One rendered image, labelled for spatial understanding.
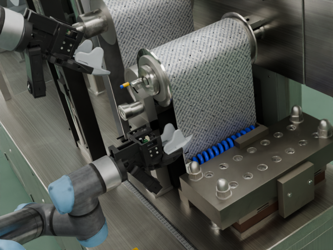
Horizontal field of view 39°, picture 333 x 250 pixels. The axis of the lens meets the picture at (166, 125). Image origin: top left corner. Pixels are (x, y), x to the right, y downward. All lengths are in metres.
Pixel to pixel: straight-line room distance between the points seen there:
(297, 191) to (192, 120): 0.30
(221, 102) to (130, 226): 0.39
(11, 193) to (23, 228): 2.03
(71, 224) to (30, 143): 0.64
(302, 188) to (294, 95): 0.48
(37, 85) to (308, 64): 0.63
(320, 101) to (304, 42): 2.16
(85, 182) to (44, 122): 0.79
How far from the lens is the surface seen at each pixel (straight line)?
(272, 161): 1.16
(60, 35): 0.98
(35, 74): 1.00
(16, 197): 3.05
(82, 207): 1.06
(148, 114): 1.16
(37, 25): 0.98
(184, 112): 1.12
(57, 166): 1.54
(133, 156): 1.09
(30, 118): 1.86
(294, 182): 1.14
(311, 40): 1.15
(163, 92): 1.09
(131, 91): 1.30
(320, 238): 1.28
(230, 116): 1.22
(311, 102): 3.31
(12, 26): 0.95
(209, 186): 1.11
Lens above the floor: 1.76
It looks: 33 degrees down
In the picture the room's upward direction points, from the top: 12 degrees counter-clockwise
